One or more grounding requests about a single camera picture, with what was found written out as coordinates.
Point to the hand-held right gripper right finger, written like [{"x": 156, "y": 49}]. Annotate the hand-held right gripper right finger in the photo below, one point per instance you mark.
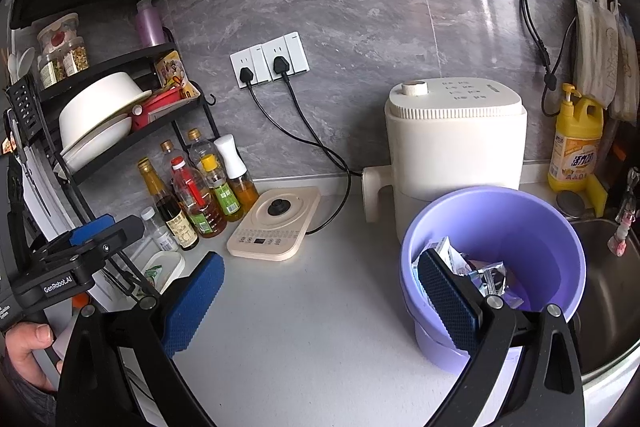
[{"x": 447, "y": 302}]

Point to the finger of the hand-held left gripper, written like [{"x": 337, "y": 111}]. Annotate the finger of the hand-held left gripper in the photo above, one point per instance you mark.
[
  {"x": 92, "y": 229},
  {"x": 127, "y": 232}
]

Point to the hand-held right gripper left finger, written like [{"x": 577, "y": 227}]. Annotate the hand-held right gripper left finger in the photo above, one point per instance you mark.
[{"x": 195, "y": 302}]

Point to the white plastic wrapper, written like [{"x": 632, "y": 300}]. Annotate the white plastic wrapper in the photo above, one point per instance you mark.
[{"x": 450, "y": 257}]

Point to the silver foil wrapper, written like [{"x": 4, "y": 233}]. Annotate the silver foil wrapper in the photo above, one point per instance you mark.
[{"x": 487, "y": 277}]

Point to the purple plastic bucket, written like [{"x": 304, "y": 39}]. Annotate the purple plastic bucket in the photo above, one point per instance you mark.
[{"x": 545, "y": 247}]

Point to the person's left forearm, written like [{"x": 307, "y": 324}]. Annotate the person's left forearm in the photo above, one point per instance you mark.
[{"x": 17, "y": 399}]

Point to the person's left hand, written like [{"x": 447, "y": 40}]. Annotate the person's left hand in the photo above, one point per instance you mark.
[{"x": 27, "y": 349}]

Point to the small clear bottle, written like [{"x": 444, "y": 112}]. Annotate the small clear bottle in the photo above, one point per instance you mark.
[{"x": 160, "y": 232}]

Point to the white tray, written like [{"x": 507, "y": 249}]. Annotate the white tray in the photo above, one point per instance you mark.
[{"x": 165, "y": 269}]

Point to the black kitchen rack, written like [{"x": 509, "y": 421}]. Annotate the black kitchen rack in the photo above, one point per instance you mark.
[{"x": 100, "y": 157}]

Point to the red cap oil bottle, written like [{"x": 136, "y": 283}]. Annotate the red cap oil bottle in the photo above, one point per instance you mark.
[{"x": 200, "y": 207}]

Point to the white plate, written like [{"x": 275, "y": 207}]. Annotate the white plate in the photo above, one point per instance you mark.
[{"x": 95, "y": 142}]

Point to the gold cap bottle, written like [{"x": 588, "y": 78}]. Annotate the gold cap bottle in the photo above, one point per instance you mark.
[
  {"x": 200, "y": 144},
  {"x": 170, "y": 152}
]

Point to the green label bottle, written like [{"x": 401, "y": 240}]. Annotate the green label bottle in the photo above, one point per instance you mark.
[{"x": 222, "y": 192}]

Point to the beige induction cooker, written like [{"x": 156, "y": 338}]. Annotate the beige induction cooker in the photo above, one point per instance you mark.
[{"x": 285, "y": 227}]

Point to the white top oil sprayer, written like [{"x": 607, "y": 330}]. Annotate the white top oil sprayer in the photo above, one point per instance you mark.
[{"x": 240, "y": 182}]

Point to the large white bowl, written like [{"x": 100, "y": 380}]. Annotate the large white bowl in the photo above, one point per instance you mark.
[{"x": 102, "y": 104}]

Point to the red box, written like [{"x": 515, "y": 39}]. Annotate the red box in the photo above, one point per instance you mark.
[{"x": 157, "y": 104}]

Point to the black slotted spatula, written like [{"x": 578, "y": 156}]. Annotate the black slotted spatula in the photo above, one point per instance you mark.
[{"x": 25, "y": 107}]

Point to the white air fryer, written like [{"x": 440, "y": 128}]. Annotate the white air fryer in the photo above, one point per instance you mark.
[{"x": 460, "y": 147}]

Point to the round metal sink strainer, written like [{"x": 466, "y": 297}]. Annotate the round metal sink strainer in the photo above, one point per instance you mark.
[{"x": 572, "y": 204}]

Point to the steel sink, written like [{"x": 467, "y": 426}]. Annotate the steel sink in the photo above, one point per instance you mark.
[{"x": 610, "y": 307}]

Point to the glass spice jar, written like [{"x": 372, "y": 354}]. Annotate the glass spice jar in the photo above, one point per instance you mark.
[
  {"x": 51, "y": 72},
  {"x": 76, "y": 57}
]

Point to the yellow snack packet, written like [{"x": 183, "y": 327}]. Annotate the yellow snack packet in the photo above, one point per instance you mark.
[{"x": 170, "y": 69}]

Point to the white spoons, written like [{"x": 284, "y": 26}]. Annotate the white spoons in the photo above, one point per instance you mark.
[{"x": 22, "y": 62}]

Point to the yellow sponge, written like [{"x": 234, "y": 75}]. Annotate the yellow sponge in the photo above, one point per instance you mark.
[{"x": 597, "y": 197}]

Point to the faucet with pink filter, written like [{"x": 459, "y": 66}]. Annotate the faucet with pink filter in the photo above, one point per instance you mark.
[{"x": 620, "y": 237}]

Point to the cup with red label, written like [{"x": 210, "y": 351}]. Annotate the cup with red label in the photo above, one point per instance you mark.
[{"x": 59, "y": 34}]

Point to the yellow detergent bottle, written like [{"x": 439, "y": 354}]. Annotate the yellow detergent bottle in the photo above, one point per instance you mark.
[{"x": 575, "y": 147}]

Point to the purple bottle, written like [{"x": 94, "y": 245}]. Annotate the purple bottle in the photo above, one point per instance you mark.
[{"x": 150, "y": 24}]

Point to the white wall socket panel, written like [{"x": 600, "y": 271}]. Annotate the white wall socket panel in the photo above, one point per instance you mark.
[
  {"x": 247, "y": 59},
  {"x": 292, "y": 52}
]

